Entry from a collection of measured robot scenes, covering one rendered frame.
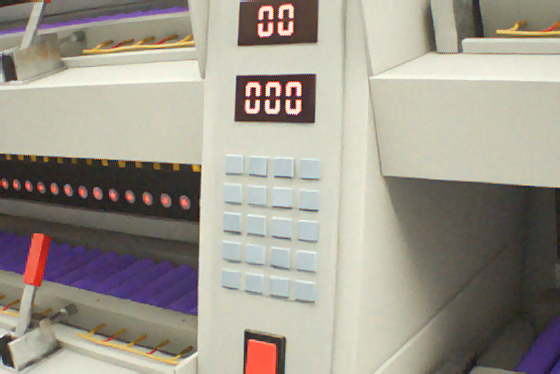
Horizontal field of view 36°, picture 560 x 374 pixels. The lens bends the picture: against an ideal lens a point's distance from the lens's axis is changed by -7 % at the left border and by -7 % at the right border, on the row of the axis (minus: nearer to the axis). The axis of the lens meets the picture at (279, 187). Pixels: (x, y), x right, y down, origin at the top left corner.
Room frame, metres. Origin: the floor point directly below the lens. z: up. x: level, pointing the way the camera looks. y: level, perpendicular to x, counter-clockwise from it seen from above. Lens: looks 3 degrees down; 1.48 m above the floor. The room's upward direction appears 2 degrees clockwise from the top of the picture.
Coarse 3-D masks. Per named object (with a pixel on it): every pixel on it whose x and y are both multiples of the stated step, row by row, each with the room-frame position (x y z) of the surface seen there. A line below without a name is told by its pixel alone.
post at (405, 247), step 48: (384, 192) 0.40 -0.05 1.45; (432, 192) 0.44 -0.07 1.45; (480, 192) 0.48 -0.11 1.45; (528, 192) 0.54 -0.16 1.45; (384, 240) 0.40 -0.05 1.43; (432, 240) 0.44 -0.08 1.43; (480, 240) 0.49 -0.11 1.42; (336, 288) 0.39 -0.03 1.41; (384, 288) 0.40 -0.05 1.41; (432, 288) 0.44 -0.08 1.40; (336, 336) 0.39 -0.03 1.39; (384, 336) 0.41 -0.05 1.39
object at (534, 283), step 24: (552, 192) 0.54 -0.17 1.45; (528, 216) 0.55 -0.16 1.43; (552, 216) 0.54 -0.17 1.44; (168, 240) 0.73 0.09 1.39; (528, 240) 0.54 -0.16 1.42; (552, 240) 0.53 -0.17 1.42; (528, 264) 0.54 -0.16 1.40; (552, 264) 0.53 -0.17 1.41; (528, 288) 0.54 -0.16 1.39; (552, 288) 0.53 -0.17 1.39; (528, 312) 0.54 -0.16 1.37
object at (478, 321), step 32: (480, 288) 0.48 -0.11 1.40; (448, 320) 0.45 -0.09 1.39; (480, 320) 0.49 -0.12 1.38; (512, 320) 0.53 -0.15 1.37; (544, 320) 0.49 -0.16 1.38; (416, 352) 0.43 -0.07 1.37; (448, 352) 0.46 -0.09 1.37; (480, 352) 0.49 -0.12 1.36; (512, 352) 0.49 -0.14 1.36; (544, 352) 0.44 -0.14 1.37
